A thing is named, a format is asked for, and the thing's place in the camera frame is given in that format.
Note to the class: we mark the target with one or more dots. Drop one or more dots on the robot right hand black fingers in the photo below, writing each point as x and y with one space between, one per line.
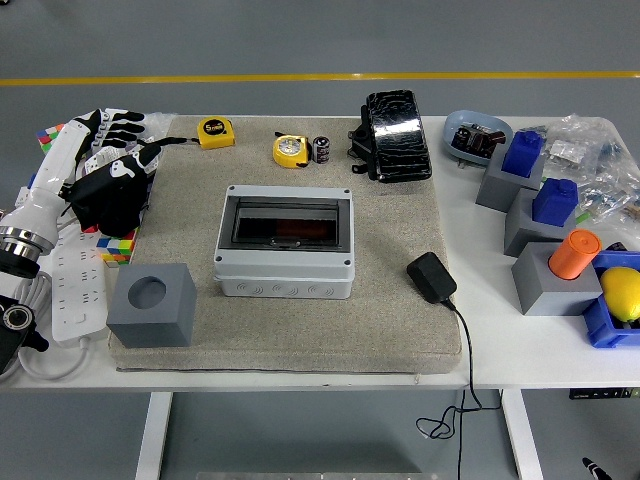
595 469

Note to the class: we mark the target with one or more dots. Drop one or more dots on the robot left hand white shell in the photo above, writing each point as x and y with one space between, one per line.
50 165

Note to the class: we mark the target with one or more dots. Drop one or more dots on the smoky transparent box lid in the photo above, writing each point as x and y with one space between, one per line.
300 212

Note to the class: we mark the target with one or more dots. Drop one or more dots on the grey plastic electrical box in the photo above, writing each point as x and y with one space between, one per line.
285 285

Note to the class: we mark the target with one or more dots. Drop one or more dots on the small black cylindrical battery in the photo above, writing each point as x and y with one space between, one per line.
321 150

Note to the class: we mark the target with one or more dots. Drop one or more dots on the colourful puzzle cube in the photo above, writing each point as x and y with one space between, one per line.
47 137
117 250

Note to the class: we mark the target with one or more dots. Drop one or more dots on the black table control panel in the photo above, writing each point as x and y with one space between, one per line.
600 393

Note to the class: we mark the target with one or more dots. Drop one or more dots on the white table leg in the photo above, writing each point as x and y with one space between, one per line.
152 435
522 435

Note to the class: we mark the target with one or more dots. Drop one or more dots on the black cloth bag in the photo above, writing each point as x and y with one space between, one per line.
115 215

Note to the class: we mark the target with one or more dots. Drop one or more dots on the clear bags of dark parts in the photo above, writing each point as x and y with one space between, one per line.
160 125

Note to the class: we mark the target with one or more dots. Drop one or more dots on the blue plastic bin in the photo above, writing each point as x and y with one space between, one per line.
600 325

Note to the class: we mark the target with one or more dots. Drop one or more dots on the yellow lemon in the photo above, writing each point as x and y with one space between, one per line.
622 295

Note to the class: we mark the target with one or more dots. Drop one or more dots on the grey cube holder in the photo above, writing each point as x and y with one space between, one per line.
155 325
520 230
492 190
537 295

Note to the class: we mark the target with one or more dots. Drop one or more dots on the small dark component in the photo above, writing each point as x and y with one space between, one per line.
619 247

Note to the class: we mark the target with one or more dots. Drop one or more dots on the yellow tape measure chrome face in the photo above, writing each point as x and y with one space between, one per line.
290 150

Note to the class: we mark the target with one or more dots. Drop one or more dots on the blue bottle-shaped block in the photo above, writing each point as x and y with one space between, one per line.
522 155
552 205

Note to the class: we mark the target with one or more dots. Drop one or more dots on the clear bags of small parts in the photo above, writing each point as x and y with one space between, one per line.
607 180

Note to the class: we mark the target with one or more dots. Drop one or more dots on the beige fabric mat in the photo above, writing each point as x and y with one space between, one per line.
325 330

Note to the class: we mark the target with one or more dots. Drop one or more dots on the clear bag of white parts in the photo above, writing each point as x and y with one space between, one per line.
565 150

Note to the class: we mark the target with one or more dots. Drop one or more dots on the dark electronic parts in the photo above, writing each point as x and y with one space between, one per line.
475 140

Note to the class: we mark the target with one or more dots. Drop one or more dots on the glossy black device on stand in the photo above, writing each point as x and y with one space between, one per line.
400 135

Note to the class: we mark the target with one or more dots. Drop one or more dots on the blue-grey bowl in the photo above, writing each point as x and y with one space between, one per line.
475 117

